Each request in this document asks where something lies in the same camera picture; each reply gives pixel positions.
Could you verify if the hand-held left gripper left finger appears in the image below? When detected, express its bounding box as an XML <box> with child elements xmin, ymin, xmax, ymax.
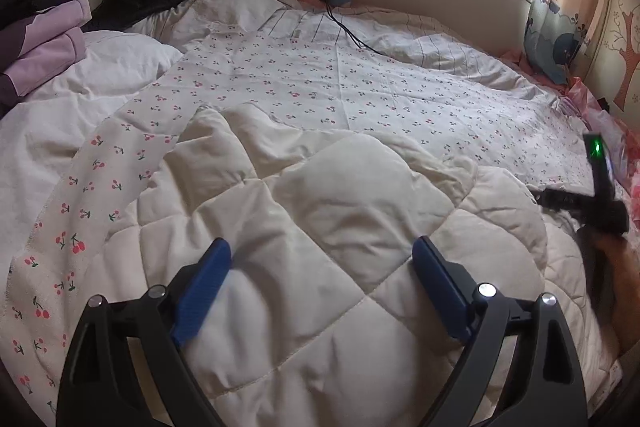
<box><xmin>56</xmin><ymin>237</ymin><xmax>233</xmax><ymax>427</ymax></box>

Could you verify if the person's right forearm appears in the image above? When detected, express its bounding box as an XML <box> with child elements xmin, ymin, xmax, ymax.
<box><xmin>602</xmin><ymin>241</ymin><xmax>640</xmax><ymax>328</ymax></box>

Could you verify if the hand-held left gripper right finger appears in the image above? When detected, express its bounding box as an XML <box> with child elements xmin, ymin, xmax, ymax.
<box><xmin>412</xmin><ymin>235</ymin><xmax>590</xmax><ymax>427</ymax></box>

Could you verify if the cherry print blanket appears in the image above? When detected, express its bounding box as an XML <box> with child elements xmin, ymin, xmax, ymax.
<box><xmin>0</xmin><ymin>0</ymin><xmax>601</xmax><ymax>423</ymax></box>

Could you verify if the white pillow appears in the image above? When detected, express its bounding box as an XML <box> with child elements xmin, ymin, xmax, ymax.
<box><xmin>82</xmin><ymin>29</ymin><xmax>183</xmax><ymax>82</ymax></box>

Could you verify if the white duvet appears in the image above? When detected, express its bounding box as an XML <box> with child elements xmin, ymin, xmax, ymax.
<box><xmin>0</xmin><ymin>72</ymin><xmax>166</xmax><ymax>288</ymax></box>

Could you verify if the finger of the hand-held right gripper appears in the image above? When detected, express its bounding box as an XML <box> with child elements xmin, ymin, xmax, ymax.
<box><xmin>537</xmin><ymin>187</ymin><xmax>586</xmax><ymax>214</ymax></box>

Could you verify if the purple garment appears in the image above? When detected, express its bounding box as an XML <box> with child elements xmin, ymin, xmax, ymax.
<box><xmin>0</xmin><ymin>0</ymin><xmax>93</xmax><ymax>108</ymax></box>

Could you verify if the tree print panel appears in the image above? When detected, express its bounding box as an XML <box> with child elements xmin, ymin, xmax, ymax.
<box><xmin>582</xmin><ymin>0</ymin><xmax>640</xmax><ymax>118</ymax></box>

